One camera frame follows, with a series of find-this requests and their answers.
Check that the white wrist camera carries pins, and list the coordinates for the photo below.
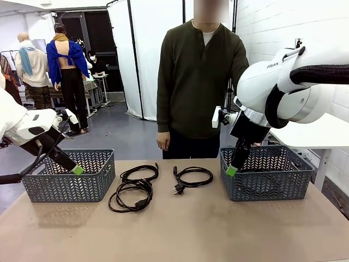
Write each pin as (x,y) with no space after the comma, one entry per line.
(216,117)
(69,116)

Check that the white side table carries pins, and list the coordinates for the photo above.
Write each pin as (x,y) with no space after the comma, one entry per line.
(313,133)

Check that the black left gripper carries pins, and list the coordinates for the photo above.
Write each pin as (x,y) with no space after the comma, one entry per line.
(45,144)

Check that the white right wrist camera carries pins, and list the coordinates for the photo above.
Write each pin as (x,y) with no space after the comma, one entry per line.
(216,117)

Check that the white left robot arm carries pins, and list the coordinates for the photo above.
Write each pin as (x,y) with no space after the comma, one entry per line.
(16,120)

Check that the grey plastic lattice basket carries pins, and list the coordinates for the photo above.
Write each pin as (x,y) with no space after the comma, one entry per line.
(272,188)
(81,188)

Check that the small grey desk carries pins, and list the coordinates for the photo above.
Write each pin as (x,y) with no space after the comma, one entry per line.
(101,77)

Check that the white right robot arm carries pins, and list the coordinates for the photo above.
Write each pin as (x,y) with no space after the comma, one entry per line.
(256,79)

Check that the patterned garment mannequin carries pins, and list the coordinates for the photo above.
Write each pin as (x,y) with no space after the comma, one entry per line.
(6,71)

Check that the black light stand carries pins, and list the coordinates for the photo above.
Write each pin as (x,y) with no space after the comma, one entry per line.
(234,16)

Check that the person in green sweater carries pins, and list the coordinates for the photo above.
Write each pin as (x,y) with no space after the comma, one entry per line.
(196,82)

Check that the person's right hand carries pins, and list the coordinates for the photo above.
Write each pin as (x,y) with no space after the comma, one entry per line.
(163,140)

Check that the person's right forearm green sleeve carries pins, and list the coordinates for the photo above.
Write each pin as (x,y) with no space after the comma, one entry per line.
(165,114)

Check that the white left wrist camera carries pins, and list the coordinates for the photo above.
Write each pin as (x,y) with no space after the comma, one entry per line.
(69,116)

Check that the mannequin beige sweater blue scarf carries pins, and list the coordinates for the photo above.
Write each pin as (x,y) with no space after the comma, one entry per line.
(35,65)

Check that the mannequin with blue shirt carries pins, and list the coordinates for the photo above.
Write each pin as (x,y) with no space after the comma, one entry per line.
(58,54)

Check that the seated person with mask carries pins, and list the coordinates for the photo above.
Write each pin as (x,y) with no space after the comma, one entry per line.
(95,64)

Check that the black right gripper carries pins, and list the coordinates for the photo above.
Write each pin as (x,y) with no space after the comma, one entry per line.
(249,128)

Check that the table with patterned cloth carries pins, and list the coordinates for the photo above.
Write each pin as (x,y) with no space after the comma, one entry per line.
(91,87)

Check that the black slanted backdrop pole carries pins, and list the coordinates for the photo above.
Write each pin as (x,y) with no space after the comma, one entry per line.
(135,68)

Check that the person's left hand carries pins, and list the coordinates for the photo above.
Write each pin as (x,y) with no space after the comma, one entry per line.
(257,145)

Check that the white fabric backdrop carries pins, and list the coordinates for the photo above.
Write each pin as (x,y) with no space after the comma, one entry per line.
(147,54)

